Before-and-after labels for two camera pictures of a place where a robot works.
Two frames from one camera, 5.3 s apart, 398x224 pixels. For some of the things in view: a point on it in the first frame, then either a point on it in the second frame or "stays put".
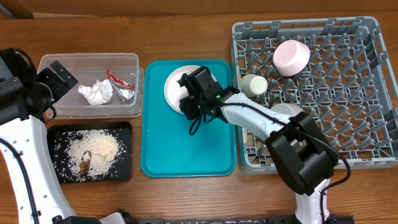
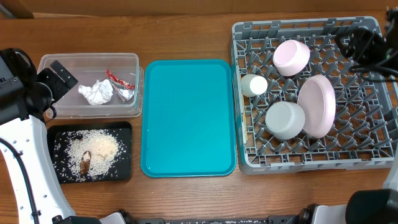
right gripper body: [193, 107] to [369, 49]
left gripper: [60, 88] stays put
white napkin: [99, 94] stays put
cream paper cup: [253, 85] stays put
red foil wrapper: [125, 91] stays put
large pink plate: [175, 91] to [317, 99]
